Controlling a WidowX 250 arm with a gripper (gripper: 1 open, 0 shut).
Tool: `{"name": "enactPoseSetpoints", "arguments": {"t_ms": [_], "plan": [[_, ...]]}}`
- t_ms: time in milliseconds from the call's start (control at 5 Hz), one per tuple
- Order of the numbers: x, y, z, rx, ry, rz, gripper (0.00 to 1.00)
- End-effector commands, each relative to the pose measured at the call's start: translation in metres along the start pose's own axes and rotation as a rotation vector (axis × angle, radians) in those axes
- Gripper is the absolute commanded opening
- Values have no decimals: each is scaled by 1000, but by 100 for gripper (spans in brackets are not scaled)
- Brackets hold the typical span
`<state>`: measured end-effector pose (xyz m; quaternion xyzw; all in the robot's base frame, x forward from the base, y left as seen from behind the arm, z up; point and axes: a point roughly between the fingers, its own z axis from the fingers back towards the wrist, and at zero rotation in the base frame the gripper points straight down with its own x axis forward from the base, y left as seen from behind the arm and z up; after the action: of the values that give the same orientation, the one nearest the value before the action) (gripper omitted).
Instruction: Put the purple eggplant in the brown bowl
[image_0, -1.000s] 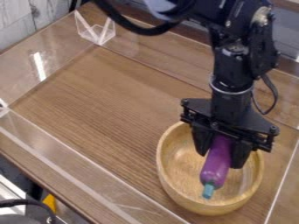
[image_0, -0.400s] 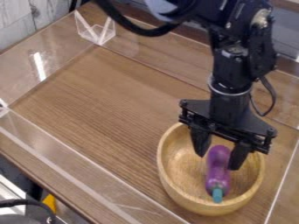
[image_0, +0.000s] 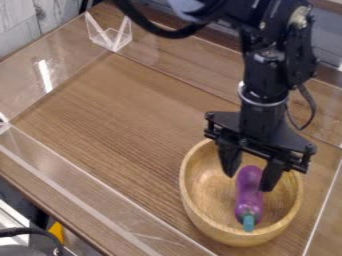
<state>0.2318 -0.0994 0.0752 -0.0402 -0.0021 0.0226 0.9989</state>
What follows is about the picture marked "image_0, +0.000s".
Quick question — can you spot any yellow black device corner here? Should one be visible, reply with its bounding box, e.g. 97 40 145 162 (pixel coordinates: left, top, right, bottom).
43 221 85 256

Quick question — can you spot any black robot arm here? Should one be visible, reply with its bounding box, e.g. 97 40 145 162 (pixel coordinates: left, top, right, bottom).
112 0 317 192

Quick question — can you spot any brown wooden bowl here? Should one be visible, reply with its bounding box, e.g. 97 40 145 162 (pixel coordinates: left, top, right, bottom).
178 139 303 247

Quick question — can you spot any purple toy eggplant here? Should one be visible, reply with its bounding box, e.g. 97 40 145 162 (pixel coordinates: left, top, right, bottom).
234 165 263 232

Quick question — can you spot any clear acrylic corner bracket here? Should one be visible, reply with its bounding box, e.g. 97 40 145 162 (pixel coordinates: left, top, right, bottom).
84 12 132 52

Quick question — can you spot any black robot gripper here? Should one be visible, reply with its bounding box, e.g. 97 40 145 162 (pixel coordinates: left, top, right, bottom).
204 102 316 192

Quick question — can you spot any black cable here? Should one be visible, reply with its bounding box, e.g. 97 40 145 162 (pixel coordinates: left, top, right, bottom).
0 226 66 256

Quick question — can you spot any clear acrylic tray wall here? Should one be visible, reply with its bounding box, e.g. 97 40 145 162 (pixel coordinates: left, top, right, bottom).
0 113 214 256

